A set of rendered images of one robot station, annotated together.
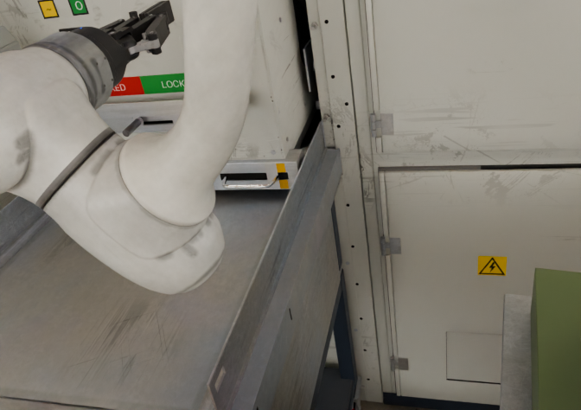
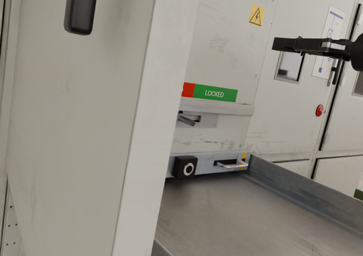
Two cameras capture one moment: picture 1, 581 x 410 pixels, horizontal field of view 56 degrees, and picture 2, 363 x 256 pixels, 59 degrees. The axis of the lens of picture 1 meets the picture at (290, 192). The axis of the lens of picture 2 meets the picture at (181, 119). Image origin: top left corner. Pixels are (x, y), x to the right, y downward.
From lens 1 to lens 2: 1.12 m
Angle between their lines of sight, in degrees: 59
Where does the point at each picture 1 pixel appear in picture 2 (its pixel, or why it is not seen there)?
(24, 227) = not seen: hidden behind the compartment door
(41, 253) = (157, 235)
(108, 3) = (200, 28)
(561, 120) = (286, 140)
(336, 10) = not seen: hidden behind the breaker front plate
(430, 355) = not seen: outside the picture
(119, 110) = (190, 105)
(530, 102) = (281, 131)
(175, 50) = (222, 71)
